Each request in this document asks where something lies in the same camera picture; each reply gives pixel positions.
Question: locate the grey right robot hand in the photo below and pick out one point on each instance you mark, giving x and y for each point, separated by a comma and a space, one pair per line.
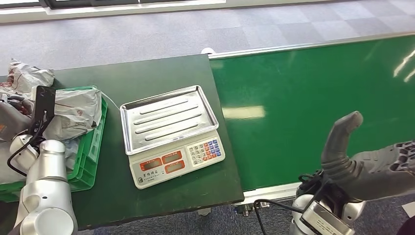
373, 175

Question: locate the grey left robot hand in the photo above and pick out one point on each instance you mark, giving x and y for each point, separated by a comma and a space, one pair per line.
14, 120

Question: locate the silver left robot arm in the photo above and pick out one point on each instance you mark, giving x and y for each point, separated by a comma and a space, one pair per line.
48, 194

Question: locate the large grey poly package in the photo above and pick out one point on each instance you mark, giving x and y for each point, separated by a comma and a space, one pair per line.
6, 162

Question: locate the crumpled grey poly package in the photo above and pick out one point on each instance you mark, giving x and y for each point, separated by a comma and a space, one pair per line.
27, 76

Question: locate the green plastic basket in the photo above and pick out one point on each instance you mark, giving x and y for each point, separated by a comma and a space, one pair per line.
90, 152

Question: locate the white electronic weighing scale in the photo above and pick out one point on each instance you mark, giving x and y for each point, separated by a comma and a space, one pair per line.
168, 129

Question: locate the white paper sheet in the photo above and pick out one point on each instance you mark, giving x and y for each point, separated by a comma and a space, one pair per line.
411, 212

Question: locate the green conveyor belt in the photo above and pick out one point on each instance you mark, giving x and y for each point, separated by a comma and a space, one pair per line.
308, 90

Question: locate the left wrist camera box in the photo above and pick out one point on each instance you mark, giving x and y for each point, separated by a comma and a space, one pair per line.
45, 103

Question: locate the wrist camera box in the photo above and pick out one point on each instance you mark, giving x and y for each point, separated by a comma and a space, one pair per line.
324, 220
45, 103

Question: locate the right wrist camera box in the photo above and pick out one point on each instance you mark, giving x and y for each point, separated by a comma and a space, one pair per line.
324, 220

